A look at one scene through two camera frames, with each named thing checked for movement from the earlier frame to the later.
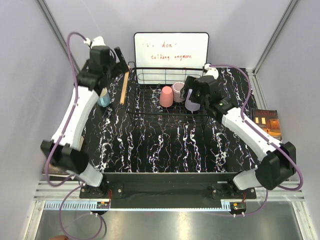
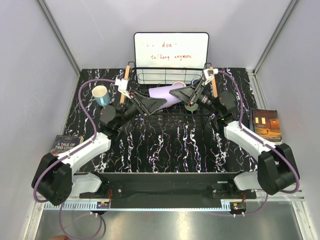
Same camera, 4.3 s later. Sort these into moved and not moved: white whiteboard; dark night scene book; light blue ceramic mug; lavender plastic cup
Moved: lavender plastic cup
Not moved: white whiteboard; dark night scene book; light blue ceramic mug
